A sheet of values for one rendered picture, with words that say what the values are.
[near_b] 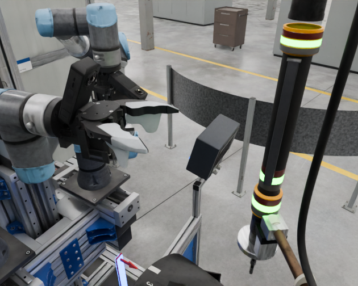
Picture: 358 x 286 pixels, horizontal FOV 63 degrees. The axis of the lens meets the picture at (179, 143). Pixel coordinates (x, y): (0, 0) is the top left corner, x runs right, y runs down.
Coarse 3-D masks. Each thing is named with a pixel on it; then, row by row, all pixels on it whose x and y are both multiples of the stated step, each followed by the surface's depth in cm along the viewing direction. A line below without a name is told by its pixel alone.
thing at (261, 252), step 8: (264, 216) 44; (280, 216) 44; (256, 224) 46; (264, 224) 44; (272, 224) 43; (280, 224) 43; (240, 232) 53; (248, 232) 53; (256, 232) 46; (264, 232) 44; (272, 232) 42; (240, 240) 51; (248, 240) 51; (256, 240) 48; (264, 240) 44; (272, 240) 44; (240, 248) 51; (248, 248) 50; (256, 248) 48; (264, 248) 47; (272, 248) 47; (248, 256) 50; (256, 256) 48; (264, 256) 48; (272, 256) 49
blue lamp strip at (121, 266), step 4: (120, 256) 81; (120, 264) 82; (120, 268) 82; (120, 272) 83; (124, 272) 85; (120, 276) 84; (124, 276) 86; (120, 280) 85; (124, 280) 86; (124, 284) 87
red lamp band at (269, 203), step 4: (256, 196) 45; (256, 200) 45; (260, 200) 44; (264, 200) 44; (268, 200) 44; (276, 200) 44; (280, 200) 45; (264, 204) 44; (268, 204) 44; (272, 204) 44; (276, 204) 44
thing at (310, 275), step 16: (352, 32) 24; (352, 48) 25; (336, 80) 27; (336, 96) 27; (336, 112) 28; (320, 144) 30; (320, 160) 31; (304, 192) 34; (304, 208) 34; (304, 224) 35; (304, 240) 36; (304, 256) 35; (304, 272) 35
